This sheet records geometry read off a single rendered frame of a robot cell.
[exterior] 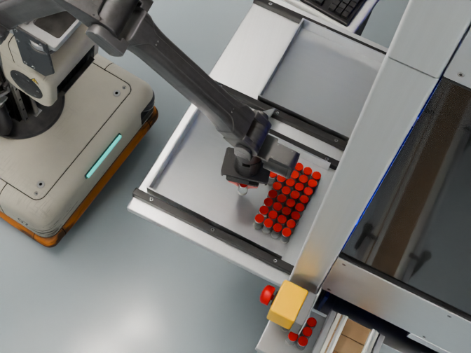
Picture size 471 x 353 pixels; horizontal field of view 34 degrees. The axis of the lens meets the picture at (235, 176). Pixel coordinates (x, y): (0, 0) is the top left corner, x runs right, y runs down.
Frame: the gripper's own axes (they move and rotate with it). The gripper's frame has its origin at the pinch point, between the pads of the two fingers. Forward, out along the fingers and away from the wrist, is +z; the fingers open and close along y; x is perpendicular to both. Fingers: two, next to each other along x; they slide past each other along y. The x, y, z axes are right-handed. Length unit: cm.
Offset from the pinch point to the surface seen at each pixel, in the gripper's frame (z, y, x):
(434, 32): -92, 17, -23
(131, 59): 93, -55, 86
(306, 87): 5.8, 9.6, 32.4
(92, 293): 95, -42, -5
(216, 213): 6.6, -4.7, -5.7
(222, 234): 4.9, -2.0, -11.2
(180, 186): 6.5, -14.1, -1.2
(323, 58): 5.6, 12.2, 42.0
